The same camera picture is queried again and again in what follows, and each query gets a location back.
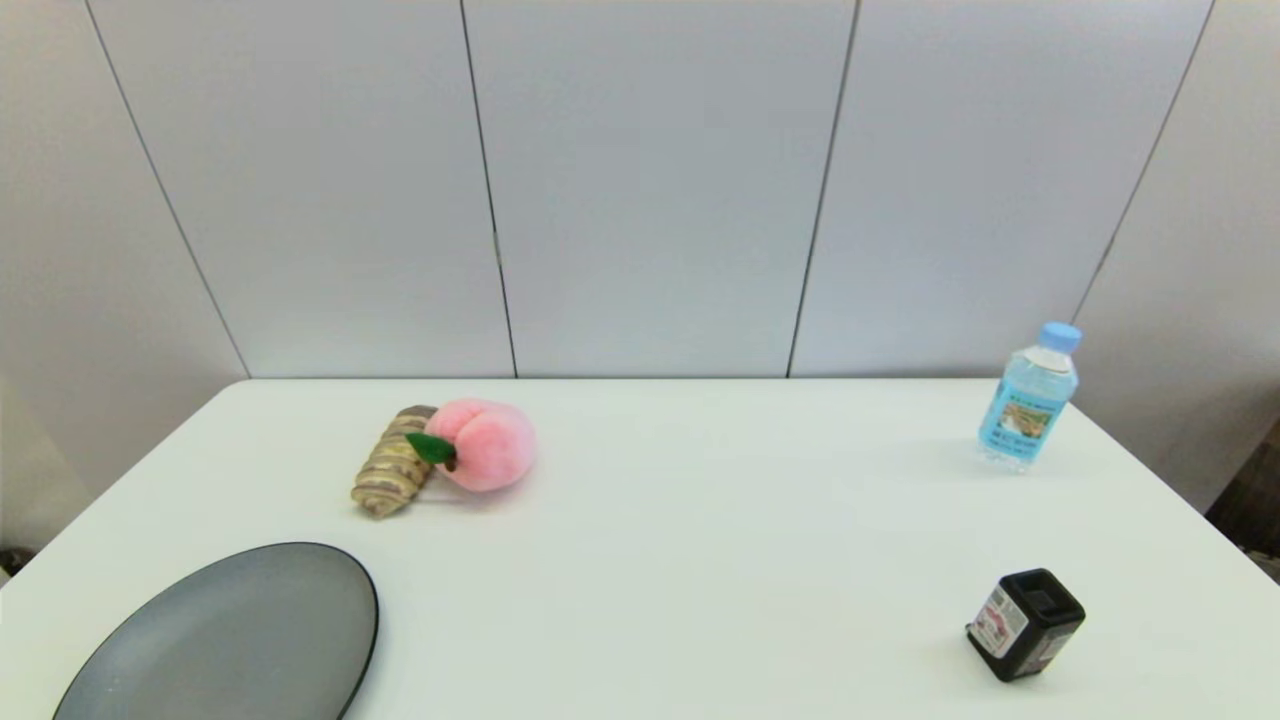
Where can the pink plush peach toy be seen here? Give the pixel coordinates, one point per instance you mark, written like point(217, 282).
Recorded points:
point(490, 445)

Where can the dark brown furniture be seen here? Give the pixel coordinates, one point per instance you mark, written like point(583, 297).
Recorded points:
point(1250, 500)

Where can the small black box, red label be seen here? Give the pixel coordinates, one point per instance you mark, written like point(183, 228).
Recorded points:
point(1028, 622)

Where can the long striped bread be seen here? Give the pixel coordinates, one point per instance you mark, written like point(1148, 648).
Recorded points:
point(390, 470)

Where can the clear bottle with blue label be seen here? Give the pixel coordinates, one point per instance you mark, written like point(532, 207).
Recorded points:
point(1028, 400)

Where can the dark grey round plate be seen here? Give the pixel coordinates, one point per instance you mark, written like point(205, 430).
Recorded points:
point(230, 640)

